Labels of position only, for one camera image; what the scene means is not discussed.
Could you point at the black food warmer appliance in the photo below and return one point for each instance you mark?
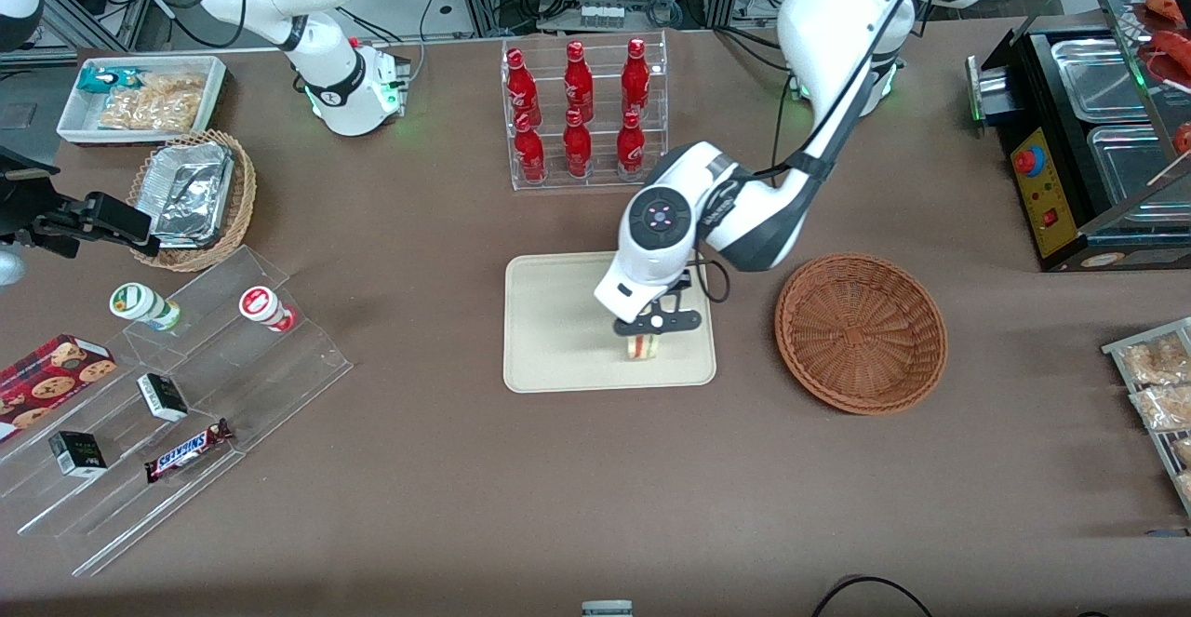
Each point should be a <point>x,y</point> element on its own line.
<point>1051,189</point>

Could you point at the clear acrylic bottle rack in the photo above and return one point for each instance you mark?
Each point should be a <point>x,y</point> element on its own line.
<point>651,59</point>

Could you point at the teal snack packet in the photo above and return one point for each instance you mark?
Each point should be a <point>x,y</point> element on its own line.
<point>100,79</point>

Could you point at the red food piece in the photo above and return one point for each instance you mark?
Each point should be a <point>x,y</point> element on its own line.
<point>1174,54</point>
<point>1165,3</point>

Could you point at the Snickers chocolate bar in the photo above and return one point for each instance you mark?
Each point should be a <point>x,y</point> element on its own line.
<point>186,451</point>

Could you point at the steel pan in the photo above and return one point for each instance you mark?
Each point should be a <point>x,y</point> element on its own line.
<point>1098,77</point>
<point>1135,170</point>

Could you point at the triangular sandwich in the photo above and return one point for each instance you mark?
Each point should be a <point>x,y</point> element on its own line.
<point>644,348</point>

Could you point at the clear bag of chips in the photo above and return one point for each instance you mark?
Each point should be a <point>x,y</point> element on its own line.
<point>153,105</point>

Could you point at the clear bag of pastry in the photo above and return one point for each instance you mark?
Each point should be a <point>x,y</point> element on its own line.
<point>1158,361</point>
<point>1163,408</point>

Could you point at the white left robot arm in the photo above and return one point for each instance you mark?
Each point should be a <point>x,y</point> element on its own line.
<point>819,21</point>

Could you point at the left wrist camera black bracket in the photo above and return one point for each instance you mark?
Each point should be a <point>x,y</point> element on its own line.
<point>675,321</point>

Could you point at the white rectangular snack bin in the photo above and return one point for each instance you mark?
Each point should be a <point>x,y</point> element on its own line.
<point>74,124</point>

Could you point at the light wicker basket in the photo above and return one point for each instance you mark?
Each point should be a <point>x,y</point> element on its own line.
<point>244,189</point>

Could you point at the aluminium foil tray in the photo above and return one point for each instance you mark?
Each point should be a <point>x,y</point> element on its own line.
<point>191,189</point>

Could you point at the small grey device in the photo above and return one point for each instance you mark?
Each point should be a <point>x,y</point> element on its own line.
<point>607,609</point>

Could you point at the beige rectangular serving tray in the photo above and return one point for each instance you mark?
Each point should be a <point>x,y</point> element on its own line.
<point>558,319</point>

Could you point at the green lid white cup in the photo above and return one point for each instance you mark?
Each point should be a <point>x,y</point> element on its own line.
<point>140,303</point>

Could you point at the small black box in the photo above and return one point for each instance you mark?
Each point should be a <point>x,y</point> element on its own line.
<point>77,454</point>
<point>163,396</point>

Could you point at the red emergency button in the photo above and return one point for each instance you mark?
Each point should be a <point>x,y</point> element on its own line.
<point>1028,161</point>

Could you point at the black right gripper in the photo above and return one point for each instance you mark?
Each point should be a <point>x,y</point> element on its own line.
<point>20,209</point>

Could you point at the clear acrylic stepped stand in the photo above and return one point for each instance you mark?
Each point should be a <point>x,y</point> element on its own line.
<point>298,366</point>

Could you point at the round brown wicker basket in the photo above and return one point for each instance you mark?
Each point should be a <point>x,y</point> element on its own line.
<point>861,333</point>

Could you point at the red cookie box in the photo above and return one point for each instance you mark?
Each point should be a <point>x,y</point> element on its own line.
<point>46,380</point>

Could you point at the red lid white cup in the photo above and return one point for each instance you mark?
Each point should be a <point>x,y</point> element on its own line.
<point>262,306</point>

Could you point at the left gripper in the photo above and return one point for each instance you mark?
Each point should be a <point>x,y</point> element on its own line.
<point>684,279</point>

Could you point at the red cola bottle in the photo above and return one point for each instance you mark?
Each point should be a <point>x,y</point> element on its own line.
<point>577,150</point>
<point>635,77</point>
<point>631,152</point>
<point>578,82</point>
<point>529,154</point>
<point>521,87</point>

